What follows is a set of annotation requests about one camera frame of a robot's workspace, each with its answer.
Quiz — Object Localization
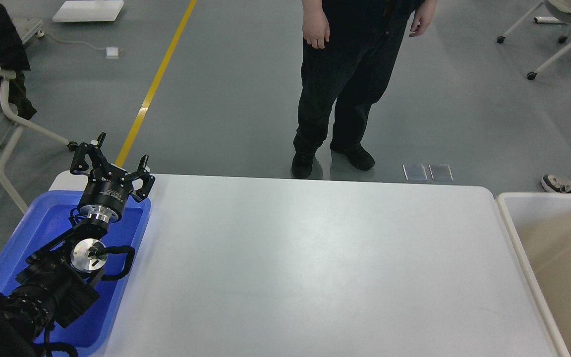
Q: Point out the white plastic bin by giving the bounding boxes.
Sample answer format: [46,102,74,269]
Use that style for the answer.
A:
[496,192,571,357]

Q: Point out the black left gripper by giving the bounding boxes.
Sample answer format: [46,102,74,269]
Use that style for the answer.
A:
[69,132,156,222]

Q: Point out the white chair with black jacket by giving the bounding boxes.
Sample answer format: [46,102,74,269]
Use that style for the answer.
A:
[0,3,79,213]

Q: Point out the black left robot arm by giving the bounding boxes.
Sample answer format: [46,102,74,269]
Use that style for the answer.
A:
[0,133,156,357]

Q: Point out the white flat floor board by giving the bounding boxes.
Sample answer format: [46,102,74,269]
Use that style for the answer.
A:
[52,0,124,23]

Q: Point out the left floor metal plate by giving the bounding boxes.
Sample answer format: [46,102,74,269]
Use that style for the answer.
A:
[402,164,428,181]

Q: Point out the person in black clothes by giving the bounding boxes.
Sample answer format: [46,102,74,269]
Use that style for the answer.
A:
[291,0,424,179]

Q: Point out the standing person's right hand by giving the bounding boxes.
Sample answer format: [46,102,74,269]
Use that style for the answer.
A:
[302,6,330,49]

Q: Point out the right floor metal plate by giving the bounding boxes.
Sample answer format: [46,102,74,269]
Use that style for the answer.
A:
[429,164,454,181]

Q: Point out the white power adapter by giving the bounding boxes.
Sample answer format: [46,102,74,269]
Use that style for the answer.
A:
[105,47,121,59]

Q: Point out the floor metal plate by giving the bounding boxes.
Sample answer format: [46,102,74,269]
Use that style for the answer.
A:
[402,164,428,181]
[429,164,454,181]

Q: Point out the standing person's left hand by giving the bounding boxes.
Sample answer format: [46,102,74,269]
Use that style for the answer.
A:
[409,0,438,38]

